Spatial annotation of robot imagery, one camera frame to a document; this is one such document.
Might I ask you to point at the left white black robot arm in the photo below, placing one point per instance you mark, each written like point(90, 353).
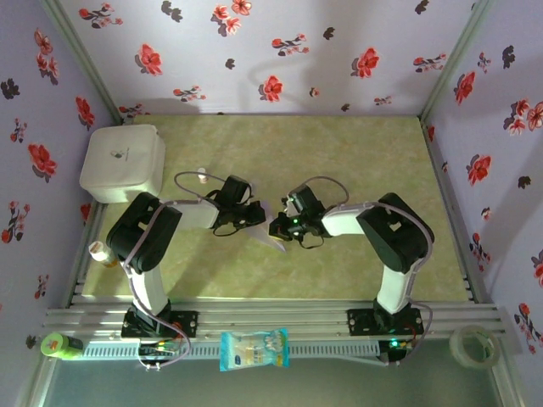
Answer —
point(195, 214)

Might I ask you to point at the aluminium table edge rail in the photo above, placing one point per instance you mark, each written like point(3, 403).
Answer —
point(78, 275)
point(453, 212)

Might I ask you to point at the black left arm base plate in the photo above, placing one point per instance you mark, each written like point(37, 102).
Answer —
point(186, 324)

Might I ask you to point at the wide aluminium base rail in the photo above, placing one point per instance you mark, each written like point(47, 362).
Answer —
point(275, 316)

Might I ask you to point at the small white pink bottle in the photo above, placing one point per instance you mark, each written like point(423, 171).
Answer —
point(203, 178)

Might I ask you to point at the white plastic storage box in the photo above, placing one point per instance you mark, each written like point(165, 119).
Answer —
point(121, 161)

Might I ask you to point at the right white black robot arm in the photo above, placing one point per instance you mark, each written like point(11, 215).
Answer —
point(339, 220)

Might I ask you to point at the green bottle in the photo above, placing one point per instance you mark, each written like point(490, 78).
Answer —
point(59, 345)

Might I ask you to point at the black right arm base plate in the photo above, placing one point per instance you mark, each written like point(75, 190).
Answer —
point(360, 322)

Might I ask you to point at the aluminium frame post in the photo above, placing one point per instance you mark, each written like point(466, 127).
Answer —
point(82, 63)
point(457, 59)
point(36, 386)
point(507, 386)

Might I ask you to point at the purple square paper sheet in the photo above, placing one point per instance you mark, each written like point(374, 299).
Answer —
point(265, 236)

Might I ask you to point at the small controller board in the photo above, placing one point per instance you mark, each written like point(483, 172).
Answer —
point(396, 345)
point(159, 349)

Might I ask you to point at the clear tape roll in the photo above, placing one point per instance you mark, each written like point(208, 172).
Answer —
point(460, 358)

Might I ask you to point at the white orange pill bottle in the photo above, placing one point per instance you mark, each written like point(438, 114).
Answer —
point(97, 251)

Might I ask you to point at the blue snack packet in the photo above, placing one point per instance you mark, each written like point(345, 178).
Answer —
point(254, 349)

